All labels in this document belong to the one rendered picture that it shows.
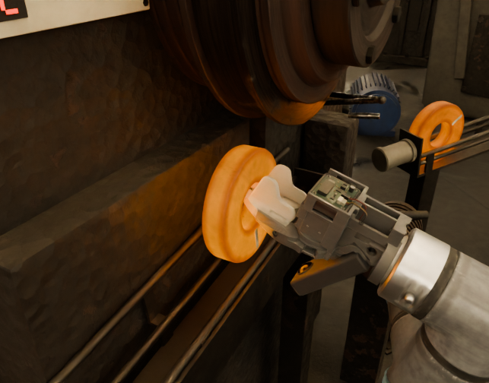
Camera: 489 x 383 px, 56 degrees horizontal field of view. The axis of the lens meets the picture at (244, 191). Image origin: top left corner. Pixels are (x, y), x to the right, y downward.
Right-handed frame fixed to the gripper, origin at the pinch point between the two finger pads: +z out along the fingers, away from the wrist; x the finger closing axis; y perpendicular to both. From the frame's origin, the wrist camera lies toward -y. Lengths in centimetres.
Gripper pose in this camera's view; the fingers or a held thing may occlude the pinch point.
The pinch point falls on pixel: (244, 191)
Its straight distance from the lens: 59.8
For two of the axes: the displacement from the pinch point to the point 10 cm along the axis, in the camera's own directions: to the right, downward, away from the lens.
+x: -5.0, 4.4, -7.5
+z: -8.4, -4.7, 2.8
